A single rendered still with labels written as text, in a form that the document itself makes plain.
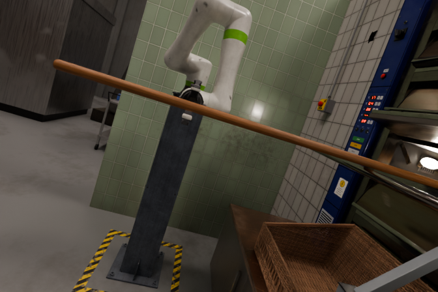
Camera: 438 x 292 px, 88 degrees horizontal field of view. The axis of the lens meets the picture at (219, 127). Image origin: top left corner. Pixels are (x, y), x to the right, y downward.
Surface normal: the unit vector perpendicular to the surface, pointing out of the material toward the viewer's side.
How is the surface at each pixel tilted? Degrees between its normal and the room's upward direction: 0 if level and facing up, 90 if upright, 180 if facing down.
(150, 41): 90
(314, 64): 90
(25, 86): 90
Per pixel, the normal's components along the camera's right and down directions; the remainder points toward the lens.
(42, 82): 0.11, 0.15
